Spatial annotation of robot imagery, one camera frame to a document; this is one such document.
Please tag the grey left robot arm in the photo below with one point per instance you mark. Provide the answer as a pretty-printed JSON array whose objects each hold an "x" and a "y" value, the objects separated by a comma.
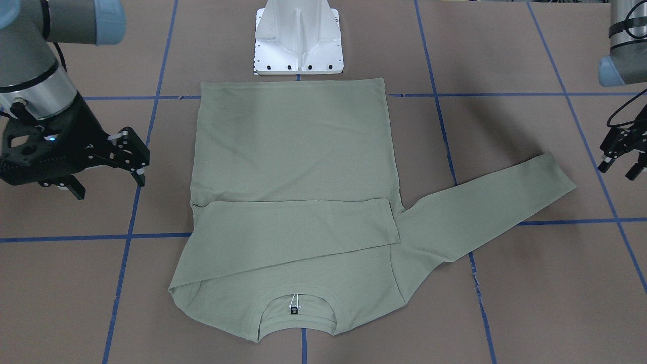
[{"x": 625, "y": 65}]

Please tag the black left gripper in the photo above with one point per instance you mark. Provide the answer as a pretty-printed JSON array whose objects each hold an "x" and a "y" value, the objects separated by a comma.
[{"x": 620, "y": 145}]

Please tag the olive green long-sleeve shirt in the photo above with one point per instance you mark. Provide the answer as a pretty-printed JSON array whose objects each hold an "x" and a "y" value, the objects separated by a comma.
[{"x": 297, "y": 211}]

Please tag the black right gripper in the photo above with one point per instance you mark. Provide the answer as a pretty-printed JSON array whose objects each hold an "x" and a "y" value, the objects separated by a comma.
[{"x": 80, "y": 132}]

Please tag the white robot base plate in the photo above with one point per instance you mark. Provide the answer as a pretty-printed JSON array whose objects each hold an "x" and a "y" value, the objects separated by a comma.
[{"x": 298, "y": 38}]

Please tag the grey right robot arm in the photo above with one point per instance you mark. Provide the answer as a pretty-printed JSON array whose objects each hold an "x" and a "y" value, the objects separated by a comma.
[{"x": 33, "y": 66}]

